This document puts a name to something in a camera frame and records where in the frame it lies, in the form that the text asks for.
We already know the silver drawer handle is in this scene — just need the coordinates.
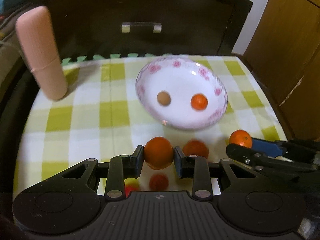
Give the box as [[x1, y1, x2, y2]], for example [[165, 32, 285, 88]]
[[121, 22, 162, 34]]

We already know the small orange tangerine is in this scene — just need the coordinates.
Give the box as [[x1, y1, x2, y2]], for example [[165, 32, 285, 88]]
[[190, 94, 208, 111]]

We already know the green white checkered tablecloth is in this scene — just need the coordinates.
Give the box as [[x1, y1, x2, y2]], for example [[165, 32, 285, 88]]
[[14, 56, 286, 194]]

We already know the dark wooden cabinet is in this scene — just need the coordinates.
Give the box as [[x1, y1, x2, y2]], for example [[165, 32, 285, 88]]
[[31, 0, 253, 58]]

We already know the large red tomato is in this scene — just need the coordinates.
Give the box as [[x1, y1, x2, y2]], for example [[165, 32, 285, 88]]
[[182, 140, 209, 159]]

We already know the pink ribbed cylindrical case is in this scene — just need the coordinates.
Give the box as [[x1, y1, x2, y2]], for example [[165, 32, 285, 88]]
[[15, 6, 68, 101]]

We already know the white floral porcelain plate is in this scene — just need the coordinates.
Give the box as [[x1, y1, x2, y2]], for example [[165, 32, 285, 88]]
[[135, 56, 228, 130]]

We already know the tan longan fruit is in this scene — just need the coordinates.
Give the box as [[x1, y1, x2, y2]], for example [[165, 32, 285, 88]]
[[157, 91, 171, 106]]

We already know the grey mattress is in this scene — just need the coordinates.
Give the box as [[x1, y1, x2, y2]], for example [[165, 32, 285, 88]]
[[1, 9, 25, 100]]

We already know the stemmed red cherry tomato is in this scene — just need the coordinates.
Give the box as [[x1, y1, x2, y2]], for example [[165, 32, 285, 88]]
[[149, 173, 169, 191]]

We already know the green foam mat edge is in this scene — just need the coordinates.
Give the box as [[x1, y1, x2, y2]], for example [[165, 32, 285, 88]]
[[61, 52, 173, 66]]

